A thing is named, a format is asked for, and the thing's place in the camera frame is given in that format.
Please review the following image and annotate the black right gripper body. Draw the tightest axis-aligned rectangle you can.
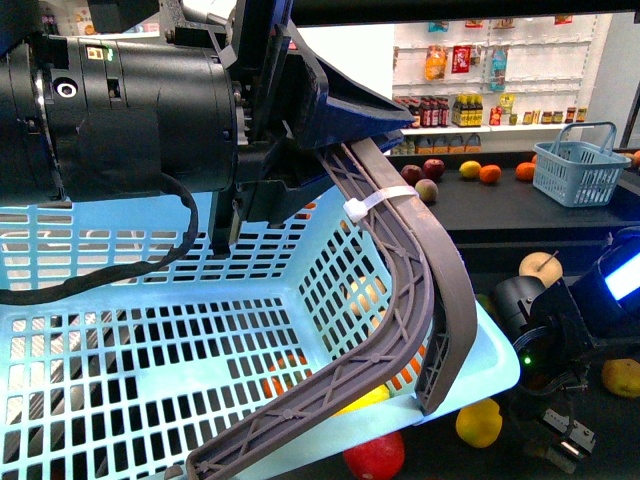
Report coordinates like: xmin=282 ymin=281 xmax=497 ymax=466
xmin=504 ymin=384 xmax=598 ymax=476

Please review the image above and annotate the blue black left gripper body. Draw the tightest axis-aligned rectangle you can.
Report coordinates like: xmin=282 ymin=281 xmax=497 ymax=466
xmin=159 ymin=0 xmax=416 ymax=259

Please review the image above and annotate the yellow lemon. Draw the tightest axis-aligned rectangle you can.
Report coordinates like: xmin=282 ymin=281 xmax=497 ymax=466
xmin=334 ymin=385 xmax=391 ymax=417
xmin=455 ymin=398 xmax=503 ymax=449

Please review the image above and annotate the red apple upper shelf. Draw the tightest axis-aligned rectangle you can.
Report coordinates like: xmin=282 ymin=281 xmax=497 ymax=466
xmin=422 ymin=158 xmax=445 ymax=182

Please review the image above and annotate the peach upper shelf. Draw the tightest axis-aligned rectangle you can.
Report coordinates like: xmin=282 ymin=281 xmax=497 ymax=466
xmin=414 ymin=179 xmax=439 ymax=203

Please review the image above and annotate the yellow mango upper shelf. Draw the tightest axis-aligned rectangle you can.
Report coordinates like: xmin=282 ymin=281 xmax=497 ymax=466
xmin=459 ymin=160 xmax=482 ymax=180

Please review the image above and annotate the orange upper shelf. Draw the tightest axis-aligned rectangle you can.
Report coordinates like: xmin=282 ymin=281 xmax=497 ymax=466
xmin=479 ymin=164 xmax=502 ymax=185

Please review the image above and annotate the black fruit display shelf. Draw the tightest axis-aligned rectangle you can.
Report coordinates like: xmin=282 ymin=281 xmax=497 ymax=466
xmin=398 ymin=152 xmax=639 ymax=479

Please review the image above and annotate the brown yellow pear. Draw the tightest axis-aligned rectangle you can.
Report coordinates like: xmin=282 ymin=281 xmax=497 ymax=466
xmin=601 ymin=359 xmax=639 ymax=399

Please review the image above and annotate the white zip tie right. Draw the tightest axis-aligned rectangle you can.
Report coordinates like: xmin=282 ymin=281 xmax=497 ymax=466
xmin=343 ymin=185 xmax=418 ymax=223

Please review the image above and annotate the dark sauce bottles row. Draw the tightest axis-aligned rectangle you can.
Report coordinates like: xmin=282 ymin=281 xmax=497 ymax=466
xmin=393 ymin=96 xmax=450 ymax=129

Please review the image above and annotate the yellow snack bag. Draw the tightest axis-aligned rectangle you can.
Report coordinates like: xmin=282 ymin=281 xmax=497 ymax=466
xmin=424 ymin=45 xmax=448 ymax=81

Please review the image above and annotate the yellow label bottles group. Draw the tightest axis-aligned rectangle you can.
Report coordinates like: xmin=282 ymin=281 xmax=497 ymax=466
xmin=451 ymin=93 xmax=484 ymax=128

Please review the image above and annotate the red snack bag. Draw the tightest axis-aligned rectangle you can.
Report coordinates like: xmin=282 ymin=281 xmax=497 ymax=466
xmin=451 ymin=45 xmax=472 ymax=74

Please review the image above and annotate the cream pear with stem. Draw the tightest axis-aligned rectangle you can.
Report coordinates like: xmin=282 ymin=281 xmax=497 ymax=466
xmin=518 ymin=252 xmax=564 ymax=288

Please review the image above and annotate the red apple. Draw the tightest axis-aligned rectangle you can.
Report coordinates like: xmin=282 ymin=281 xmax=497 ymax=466
xmin=342 ymin=431 xmax=405 ymax=480

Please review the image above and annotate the blue snack bag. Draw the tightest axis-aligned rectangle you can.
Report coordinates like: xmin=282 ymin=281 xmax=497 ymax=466
xmin=489 ymin=46 xmax=508 ymax=92

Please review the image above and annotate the small blue basket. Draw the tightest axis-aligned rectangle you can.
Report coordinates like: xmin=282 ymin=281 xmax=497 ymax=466
xmin=533 ymin=121 xmax=631 ymax=208

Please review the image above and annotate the grey basket handle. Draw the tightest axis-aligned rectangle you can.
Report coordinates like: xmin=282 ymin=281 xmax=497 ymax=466
xmin=184 ymin=137 xmax=479 ymax=480

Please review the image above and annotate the white wall shelf unit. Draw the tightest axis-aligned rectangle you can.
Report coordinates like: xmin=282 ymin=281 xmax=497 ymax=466
xmin=392 ymin=14 xmax=613 ymax=155

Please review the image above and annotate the black cable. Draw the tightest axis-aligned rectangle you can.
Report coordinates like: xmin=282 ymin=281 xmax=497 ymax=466
xmin=0 ymin=172 xmax=200 ymax=306

